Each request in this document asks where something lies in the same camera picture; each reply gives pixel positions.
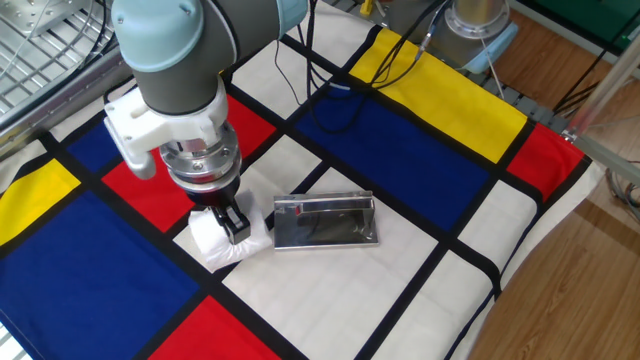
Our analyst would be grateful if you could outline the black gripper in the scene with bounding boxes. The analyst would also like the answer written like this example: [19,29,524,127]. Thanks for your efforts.
[184,173,253,247]

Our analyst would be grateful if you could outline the white toilet paper roll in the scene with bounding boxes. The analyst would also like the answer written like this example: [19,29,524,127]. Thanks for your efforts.
[187,188,274,274]

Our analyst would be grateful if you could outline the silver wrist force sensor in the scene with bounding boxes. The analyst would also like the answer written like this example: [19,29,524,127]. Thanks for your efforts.
[158,122,244,194]

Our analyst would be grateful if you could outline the colour block grid tablecloth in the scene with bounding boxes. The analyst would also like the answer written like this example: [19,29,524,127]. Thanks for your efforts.
[0,0,606,360]

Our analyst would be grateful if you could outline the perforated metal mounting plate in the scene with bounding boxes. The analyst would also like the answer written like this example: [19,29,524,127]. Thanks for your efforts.
[0,0,109,36]

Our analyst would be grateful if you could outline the aluminium table edge rail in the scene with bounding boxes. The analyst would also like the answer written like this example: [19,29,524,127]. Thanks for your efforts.
[0,47,134,161]

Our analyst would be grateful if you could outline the cable with silver connector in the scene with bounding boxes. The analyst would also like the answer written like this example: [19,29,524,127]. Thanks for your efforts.
[413,0,454,62]

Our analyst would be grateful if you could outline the black floor cables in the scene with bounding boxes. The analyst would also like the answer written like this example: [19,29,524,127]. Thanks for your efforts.
[552,47,619,117]

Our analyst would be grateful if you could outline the aluminium frame beam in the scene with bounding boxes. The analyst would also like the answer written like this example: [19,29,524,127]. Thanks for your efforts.
[569,132,640,187]

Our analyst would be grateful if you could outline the grey floor cables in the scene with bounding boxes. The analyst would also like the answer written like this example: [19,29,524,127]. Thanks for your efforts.
[604,162,640,224]

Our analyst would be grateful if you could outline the aluminium frame post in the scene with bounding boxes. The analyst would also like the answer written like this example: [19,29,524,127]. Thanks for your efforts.
[562,34,640,144]

